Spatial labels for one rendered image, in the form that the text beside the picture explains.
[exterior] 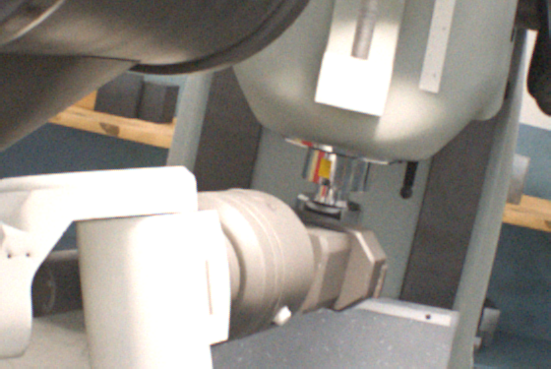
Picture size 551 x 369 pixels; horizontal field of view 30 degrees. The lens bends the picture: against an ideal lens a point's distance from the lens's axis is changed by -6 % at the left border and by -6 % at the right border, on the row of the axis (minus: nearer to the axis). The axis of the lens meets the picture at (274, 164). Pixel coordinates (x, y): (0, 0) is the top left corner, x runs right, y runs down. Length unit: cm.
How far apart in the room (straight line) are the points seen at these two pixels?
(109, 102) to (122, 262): 405
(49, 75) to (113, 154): 484
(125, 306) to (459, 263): 66
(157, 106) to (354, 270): 387
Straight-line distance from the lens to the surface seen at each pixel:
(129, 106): 454
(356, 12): 63
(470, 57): 67
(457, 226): 114
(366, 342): 114
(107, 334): 54
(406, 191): 75
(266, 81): 67
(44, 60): 26
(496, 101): 86
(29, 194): 50
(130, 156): 509
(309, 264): 64
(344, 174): 73
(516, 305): 513
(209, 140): 114
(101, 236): 53
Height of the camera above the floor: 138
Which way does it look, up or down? 7 degrees down
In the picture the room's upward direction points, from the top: 12 degrees clockwise
